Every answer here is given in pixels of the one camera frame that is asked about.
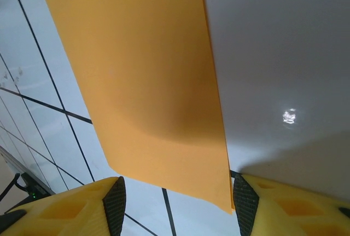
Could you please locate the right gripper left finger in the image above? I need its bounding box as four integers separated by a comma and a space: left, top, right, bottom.
0, 176, 127, 236

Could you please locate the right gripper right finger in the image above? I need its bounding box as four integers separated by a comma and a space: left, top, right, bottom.
232, 174, 350, 236

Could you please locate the orange square paper sheet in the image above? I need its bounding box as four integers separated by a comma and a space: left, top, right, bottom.
35, 0, 236, 216

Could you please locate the aluminium mounting rail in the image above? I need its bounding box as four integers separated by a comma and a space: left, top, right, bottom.
0, 144, 31, 185

